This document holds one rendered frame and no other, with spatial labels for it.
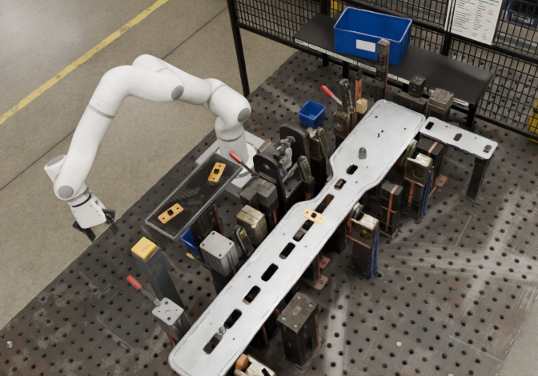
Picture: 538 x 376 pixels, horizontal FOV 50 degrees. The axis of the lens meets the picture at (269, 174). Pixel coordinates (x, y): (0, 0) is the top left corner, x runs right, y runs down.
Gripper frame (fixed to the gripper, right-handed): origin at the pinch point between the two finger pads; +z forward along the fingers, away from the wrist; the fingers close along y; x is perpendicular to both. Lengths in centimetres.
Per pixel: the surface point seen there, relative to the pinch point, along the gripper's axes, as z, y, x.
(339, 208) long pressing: 28, -79, -15
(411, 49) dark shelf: 9, -123, -93
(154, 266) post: 10.3, -18.3, 12.9
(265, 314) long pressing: 33, -49, 23
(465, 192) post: 62, -126, -50
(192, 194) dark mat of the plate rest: -0.7, -33.9, -7.0
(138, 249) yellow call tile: 1.7, -16.7, 13.5
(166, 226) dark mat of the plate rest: 1.5, -25.6, 5.6
